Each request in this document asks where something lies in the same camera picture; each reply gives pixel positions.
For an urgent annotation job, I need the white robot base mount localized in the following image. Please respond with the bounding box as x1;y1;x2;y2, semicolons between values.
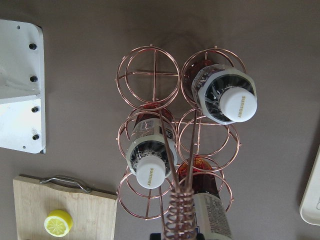
0;19;46;154

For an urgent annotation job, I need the tea bottle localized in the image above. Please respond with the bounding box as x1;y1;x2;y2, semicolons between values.
191;64;258;125
125;107;178;189
192;157;233;240

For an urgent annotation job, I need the copper wire bottle basket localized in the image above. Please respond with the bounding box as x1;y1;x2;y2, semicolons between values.
115;44;247;240

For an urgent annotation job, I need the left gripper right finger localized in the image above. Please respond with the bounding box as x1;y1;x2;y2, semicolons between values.
196;233;204;240

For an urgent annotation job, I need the cream rabbit serving tray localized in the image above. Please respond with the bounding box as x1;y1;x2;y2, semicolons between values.
299;149;320;226

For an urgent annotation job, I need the bamboo cutting board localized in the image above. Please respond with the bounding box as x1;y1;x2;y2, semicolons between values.
13;175;117;240

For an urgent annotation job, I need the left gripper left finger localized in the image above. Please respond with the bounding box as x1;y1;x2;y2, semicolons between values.
149;233;162;240

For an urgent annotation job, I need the half lemon slice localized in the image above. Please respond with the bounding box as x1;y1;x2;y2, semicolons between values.
43;209;73;238

